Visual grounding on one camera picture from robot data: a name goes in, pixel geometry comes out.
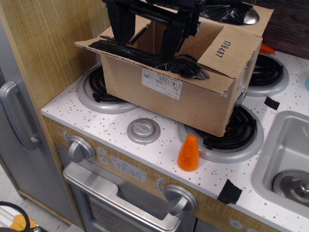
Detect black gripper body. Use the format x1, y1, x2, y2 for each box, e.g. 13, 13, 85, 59
103, 0, 205, 22

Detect silver oven knob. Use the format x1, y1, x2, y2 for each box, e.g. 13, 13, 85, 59
68, 135, 95, 163
164, 184, 198, 216

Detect black tape piece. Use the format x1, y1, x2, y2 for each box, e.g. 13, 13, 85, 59
217, 179, 242, 204
264, 97, 280, 110

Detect orange toy carrot cone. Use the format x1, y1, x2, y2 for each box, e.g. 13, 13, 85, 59
177, 134, 199, 172

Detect grey toy fridge door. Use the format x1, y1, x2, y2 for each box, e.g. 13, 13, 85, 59
0, 27, 81, 226

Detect orange carrot behind box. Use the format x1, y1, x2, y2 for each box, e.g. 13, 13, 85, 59
259, 43, 276, 54

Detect spoon taped on back flap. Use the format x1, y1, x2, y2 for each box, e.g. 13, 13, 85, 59
148, 0, 253, 25

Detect orange object on floor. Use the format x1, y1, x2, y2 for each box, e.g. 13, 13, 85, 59
10, 214, 37, 231

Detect black tape piece back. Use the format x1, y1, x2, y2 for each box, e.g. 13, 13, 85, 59
264, 97, 280, 110

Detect grey toy sink basin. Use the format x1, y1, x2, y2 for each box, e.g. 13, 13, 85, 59
251, 111, 309, 218

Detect front right stove burner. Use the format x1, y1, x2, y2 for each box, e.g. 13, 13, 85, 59
177, 105, 264, 164

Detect spoon taped on front flap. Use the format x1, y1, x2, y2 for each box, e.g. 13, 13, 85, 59
154, 55, 210, 80

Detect back right stove burner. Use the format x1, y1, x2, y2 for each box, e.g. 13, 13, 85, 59
247, 53, 289, 97

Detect right silver oven knob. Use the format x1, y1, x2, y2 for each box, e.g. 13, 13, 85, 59
164, 184, 198, 216

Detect left silver oven knob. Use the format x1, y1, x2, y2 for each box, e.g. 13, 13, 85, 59
68, 135, 95, 163

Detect black cable on floor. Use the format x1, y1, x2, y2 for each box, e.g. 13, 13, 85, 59
0, 201, 31, 232

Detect silver round stovetop knob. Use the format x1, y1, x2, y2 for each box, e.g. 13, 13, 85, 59
127, 118, 160, 145

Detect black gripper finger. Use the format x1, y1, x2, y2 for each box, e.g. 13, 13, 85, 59
107, 4, 136, 46
160, 10, 200, 63

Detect black tape piece front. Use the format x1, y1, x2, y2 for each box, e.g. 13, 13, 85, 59
217, 179, 242, 204

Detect brown cardboard box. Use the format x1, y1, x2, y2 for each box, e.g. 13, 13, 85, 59
74, 0, 275, 138

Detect front left stove burner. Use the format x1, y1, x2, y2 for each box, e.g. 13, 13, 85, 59
77, 63, 138, 115

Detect spoon taped on flap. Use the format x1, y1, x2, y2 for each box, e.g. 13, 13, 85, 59
148, 0, 253, 25
154, 55, 210, 80

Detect light blue object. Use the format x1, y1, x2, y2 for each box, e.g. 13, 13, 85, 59
305, 77, 309, 91

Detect silver oven door handle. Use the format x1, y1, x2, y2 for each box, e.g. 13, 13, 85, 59
63, 162, 182, 232

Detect grey fridge door handle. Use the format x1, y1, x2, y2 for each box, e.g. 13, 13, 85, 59
0, 81, 41, 151

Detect stove burner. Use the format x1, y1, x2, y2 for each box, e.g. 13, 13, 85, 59
177, 105, 264, 164
247, 53, 289, 97
77, 63, 138, 115

